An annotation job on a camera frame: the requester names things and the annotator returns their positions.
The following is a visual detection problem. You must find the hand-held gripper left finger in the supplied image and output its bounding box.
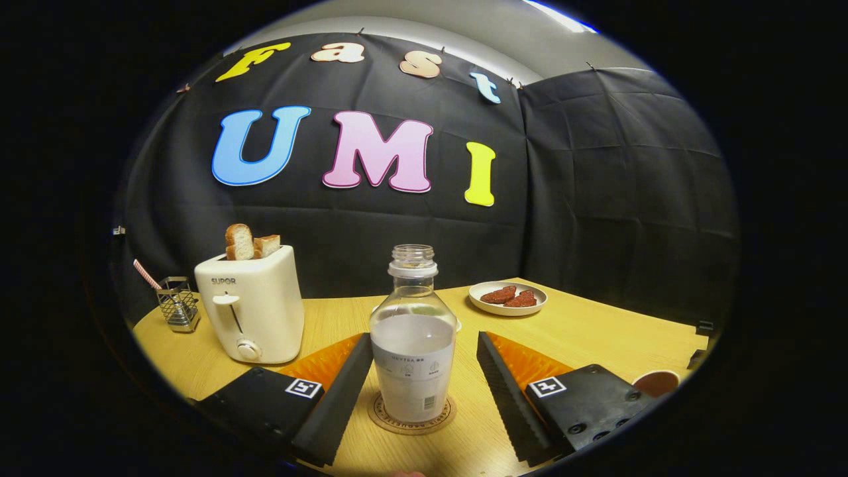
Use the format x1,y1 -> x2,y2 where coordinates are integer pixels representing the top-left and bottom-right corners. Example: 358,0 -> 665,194
197,333 -> 375,468

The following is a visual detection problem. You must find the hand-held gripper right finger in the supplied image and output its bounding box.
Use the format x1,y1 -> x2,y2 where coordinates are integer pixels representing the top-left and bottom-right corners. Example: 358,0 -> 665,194
476,331 -> 663,466

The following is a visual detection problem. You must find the round cork coaster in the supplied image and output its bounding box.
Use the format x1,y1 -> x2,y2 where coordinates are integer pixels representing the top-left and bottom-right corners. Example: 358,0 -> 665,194
368,391 -> 457,436

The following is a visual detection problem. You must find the clear juice bottle white label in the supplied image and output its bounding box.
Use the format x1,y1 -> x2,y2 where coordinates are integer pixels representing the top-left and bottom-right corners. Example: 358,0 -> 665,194
369,244 -> 458,423

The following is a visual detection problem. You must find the cream cup with wooden handle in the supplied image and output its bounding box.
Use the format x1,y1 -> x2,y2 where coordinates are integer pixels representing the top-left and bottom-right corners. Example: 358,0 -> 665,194
631,370 -> 681,398

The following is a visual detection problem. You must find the round white plate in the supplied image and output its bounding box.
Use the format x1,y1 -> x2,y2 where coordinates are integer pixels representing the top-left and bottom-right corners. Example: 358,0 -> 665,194
468,281 -> 549,317

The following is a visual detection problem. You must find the wooden table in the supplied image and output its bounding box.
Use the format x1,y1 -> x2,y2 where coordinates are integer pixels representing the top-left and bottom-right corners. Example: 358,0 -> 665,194
132,277 -> 713,477

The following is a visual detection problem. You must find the cream toaster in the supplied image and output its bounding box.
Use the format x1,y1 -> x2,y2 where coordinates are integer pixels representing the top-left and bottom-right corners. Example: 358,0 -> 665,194
194,245 -> 306,364

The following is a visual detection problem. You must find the black backdrop cloth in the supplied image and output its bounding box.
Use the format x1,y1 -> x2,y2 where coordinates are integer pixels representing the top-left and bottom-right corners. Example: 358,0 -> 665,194
113,32 -> 739,332

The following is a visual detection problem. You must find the striped straw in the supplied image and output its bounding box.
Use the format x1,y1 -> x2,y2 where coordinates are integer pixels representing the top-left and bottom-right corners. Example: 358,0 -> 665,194
132,259 -> 162,291

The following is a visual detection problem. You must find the wire mesh holder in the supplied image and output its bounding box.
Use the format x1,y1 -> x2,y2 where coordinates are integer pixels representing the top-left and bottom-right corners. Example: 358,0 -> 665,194
156,276 -> 201,333

